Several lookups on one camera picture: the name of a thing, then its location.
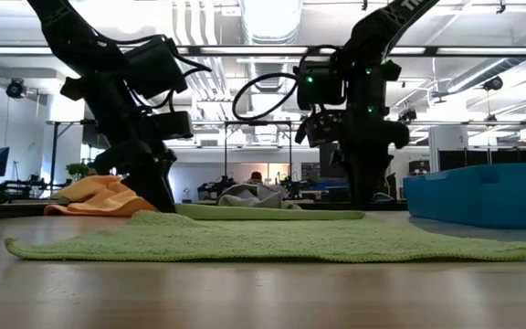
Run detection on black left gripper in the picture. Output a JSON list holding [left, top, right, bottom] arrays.
[[93, 136, 177, 214]]

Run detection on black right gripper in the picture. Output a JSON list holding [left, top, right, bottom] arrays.
[[335, 119, 411, 209]]

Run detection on grey microfiber towel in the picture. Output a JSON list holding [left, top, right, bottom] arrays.
[[216, 183, 300, 210]]

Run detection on teal plastic basket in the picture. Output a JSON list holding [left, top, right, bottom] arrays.
[[403, 163, 526, 229]]

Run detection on lime green microfiber towel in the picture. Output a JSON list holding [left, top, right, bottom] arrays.
[[3, 203, 526, 264]]

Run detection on orange microfiber towel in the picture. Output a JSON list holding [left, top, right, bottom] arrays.
[[43, 175, 157, 218]]

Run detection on black background screen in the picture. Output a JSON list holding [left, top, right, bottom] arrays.
[[319, 142, 351, 179]]

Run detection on small background potted plant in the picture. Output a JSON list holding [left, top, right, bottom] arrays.
[[65, 162, 90, 182]]

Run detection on black cabinets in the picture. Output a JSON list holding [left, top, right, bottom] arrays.
[[438, 148, 526, 173]]

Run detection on round black ceiling fixture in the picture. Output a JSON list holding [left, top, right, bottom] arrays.
[[481, 75, 505, 92], [5, 77, 29, 101]]

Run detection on long ceiling light bar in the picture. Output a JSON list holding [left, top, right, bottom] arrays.
[[0, 44, 526, 58]]

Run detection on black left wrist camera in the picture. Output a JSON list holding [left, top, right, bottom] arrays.
[[150, 111, 195, 141]]

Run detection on black aluminium table frame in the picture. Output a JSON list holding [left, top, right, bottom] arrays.
[[0, 198, 410, 222]]

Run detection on silver ceiling duct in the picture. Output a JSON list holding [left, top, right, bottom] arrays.
[[239, 0, 304, 45]]

